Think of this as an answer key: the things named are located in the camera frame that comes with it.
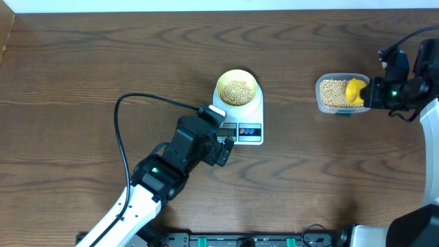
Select yellow measuring scoop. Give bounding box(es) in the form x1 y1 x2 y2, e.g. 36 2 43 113
345 79 367 104

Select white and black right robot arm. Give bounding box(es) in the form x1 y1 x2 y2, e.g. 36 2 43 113
346 39 438 247

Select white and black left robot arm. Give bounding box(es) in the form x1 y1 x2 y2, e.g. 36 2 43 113
78 114 234 246

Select white digital kitchen scale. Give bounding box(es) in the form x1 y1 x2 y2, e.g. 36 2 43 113
213 83 264 145

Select soybeans in bowl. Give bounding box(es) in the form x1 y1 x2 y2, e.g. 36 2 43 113
220 80 254 106

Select pale yellow plastic bowl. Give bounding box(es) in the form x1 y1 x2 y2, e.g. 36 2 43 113
215 69 258 106

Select clear plastic container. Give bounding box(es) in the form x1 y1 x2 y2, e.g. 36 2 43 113
316 73 369 114

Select pile of soybeans in container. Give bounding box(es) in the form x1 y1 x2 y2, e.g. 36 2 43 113
320 80 363 108

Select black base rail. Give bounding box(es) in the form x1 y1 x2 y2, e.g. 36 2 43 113
125 231 348 247

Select cardboard box wall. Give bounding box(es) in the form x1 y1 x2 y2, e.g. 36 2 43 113
0 0 16 61

